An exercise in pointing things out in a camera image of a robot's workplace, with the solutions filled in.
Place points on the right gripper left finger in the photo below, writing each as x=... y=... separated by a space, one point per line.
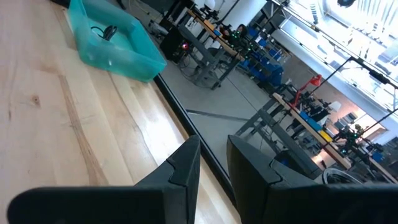
x=93 y=205

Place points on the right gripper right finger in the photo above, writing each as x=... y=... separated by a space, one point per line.
x=280 y=202

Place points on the blue storage bin rack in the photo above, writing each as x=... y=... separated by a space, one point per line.
x=267 y=68

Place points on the teal plastic bin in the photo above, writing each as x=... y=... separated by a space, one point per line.
x=124 y=56

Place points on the translucent jug with black rim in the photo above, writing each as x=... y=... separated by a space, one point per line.
x=345 y=179

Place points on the grey-legged wooden workbench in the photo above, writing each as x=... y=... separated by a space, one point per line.
x=339 y=157
x=205 y=67

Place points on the red desk lamp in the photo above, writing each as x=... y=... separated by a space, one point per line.
x=315 y=80

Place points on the person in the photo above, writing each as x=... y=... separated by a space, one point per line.
x=242 y=31
x=224 y=32

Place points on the black computer tower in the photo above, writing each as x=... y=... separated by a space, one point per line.
x=175 y=43

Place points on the black aluminium table frame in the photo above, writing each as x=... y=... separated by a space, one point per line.
x=180 y=109

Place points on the black background station frame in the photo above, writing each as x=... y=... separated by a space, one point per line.
x=379 y=77

